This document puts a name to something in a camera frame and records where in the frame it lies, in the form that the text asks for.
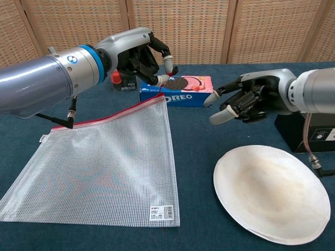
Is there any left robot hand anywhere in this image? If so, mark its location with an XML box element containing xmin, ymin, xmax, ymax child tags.
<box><xmin>95</xmin><ymin>27</ymin><xmax>174</xmax><ymax>88</ymax></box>

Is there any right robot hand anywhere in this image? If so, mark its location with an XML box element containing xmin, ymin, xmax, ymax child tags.
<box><xmin>203</xmin><ymin>68</ymin><xmax>298</xmax><ymax>126</ymax></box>

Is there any clear mesh zipper pouch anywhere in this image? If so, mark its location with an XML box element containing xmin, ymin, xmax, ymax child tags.
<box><xmin>0</xmin><ymin>94</ymin><xmax>182</xmax><ymax>227</ymax></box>

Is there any clear plastic capsule box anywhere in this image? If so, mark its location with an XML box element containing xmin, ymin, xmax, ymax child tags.
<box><xmin>111</xmin><ymin>69</ymin><xmax>139</xmax><ymax>93</ymax></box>

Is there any black cardboard box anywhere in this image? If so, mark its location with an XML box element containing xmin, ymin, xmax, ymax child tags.
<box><xmin>274</xmin><ymin>111</ymin><xmax>335</xmax><ymax>153</ymax></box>

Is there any blue Oreo cookie box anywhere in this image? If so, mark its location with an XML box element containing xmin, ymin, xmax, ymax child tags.
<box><xmin>139</xmin><ymin>75</ymin><xmax>215</xmax><ymax>108</ymax></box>

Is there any blue table cloth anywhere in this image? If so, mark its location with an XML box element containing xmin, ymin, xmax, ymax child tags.
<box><xmin>0</xmin><ymin>61</ymin><xmax>335</xmax><ymax>251</ymax></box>

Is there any white paper plate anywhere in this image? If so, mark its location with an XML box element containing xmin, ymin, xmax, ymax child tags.
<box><xmin>213</xmin><ymin>144</ymin><xmax>331</xmax><ymax>246</ymax></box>

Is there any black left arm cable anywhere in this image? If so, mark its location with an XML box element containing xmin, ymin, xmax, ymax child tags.
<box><xmin>35</xmin><ymin>95</ymin><xmax>78</xmax><ymax>129</ymax></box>

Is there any pink right arm cable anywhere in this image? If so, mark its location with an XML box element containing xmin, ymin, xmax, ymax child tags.
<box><xmin>303</xmin><ymin>112</ymin><xmax>335</xmax><ymax>178</ymax></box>

